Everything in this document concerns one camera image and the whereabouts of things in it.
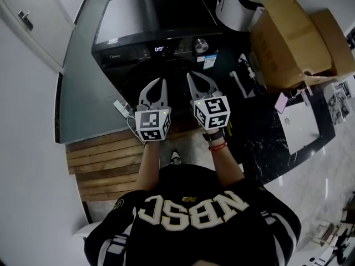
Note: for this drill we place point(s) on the black wristwatch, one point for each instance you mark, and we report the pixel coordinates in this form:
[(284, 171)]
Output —
[(213, 136)]

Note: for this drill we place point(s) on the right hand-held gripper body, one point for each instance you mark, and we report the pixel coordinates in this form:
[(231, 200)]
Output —
[(213, 112)]

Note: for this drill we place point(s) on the wooden steps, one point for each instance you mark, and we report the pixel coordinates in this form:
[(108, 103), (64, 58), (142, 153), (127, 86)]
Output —
[(102, 162)]

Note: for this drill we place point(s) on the black washing machine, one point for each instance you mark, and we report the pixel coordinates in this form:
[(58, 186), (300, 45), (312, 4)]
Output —
[(144, 18)]

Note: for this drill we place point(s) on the person's left shoe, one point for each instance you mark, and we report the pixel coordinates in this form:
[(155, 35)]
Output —
[(175, 157)]

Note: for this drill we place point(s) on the black marble table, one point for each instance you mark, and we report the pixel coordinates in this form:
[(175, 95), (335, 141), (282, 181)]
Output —
[(263, 137)]

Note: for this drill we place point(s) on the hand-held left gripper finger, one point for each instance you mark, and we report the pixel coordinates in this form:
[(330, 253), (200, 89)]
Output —
[(142, 97), (165, 98)]

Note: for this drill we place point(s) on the round shiny metal knob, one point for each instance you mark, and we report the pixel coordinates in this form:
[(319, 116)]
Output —
[(201, 45)]

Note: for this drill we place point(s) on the person's left forearm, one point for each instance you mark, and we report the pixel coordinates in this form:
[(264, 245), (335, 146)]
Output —
[(148, 168)]

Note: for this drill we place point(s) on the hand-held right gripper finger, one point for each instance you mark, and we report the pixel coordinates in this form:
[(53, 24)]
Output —
[(194, 93), (213, 87)]

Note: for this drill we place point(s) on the red wristband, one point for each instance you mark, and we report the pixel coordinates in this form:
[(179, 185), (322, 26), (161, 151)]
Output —
[(218, 146)]

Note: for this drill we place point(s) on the white door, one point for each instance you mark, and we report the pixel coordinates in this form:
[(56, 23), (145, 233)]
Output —
[(33, 18)]

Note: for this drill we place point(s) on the large brown cardboard box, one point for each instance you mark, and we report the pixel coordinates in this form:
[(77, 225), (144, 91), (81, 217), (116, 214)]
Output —
[(288, 37)]

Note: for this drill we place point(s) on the white power strip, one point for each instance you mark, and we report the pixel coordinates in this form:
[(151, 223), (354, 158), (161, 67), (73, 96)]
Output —
[(121, 108)]

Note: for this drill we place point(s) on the flat brown cardboard box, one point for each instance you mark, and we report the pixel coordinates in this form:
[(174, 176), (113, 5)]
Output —
[(335, 40)]

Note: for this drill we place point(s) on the person's right forearm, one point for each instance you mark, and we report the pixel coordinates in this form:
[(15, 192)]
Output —
[(226, 168)]

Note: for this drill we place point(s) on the white water pipe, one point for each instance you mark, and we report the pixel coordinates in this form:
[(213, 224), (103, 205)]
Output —
[(244, 76)]

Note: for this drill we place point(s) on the white laptop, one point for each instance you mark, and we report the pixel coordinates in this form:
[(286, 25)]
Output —
[(301, 126)]

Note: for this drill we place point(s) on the black and white prints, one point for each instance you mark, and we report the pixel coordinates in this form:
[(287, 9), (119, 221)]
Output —
[(338, 101)]

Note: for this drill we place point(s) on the white appliance with black stripes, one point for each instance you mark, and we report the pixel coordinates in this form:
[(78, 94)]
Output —
[(235, 4)]

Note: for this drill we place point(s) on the person's black lettered jersey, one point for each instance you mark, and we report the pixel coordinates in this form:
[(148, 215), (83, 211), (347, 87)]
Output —
[(194, 231)]

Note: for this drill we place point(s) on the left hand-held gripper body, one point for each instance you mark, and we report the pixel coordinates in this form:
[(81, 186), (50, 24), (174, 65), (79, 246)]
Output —
[(151, 122)]

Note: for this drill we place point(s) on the pink phone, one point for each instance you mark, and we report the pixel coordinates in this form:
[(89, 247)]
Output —
[(281, 103)]

